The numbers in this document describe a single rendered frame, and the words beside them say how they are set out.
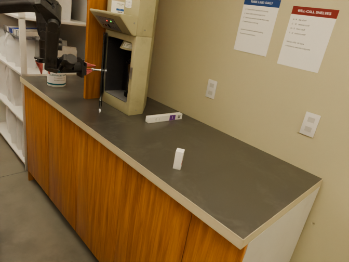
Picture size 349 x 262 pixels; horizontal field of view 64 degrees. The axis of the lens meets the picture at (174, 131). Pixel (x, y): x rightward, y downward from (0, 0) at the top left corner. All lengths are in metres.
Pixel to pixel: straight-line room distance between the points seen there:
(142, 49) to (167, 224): 0.98
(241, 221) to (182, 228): 0.27
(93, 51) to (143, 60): 0.39
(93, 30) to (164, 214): 1.23
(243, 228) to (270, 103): 0.81
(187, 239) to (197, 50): 1.19
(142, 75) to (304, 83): 0.89
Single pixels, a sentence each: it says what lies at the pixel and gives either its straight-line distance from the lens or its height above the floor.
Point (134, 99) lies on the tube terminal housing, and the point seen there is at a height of 1.05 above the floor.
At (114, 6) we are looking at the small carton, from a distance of 1.69.
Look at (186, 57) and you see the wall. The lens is 1.95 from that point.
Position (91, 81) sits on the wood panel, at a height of 1.06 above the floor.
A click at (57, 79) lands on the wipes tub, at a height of 1.00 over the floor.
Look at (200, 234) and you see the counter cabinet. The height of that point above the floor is 0.82.
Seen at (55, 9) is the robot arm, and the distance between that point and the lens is 1.29.
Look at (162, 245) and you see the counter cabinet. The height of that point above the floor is 0.62.
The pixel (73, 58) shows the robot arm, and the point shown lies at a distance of 1.58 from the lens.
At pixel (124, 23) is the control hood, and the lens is 1.61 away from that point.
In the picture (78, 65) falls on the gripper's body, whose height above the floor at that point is 1.21.
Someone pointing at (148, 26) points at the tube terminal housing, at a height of 1.47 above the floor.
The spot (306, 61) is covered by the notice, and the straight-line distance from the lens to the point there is 1.52.
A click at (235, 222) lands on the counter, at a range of 1.01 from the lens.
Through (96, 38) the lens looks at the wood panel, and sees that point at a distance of 1.95.
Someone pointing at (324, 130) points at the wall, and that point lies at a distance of 1.52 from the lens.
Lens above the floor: 1.53
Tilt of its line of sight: 22 degrees down
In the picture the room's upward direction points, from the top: 10 degrees clockwise
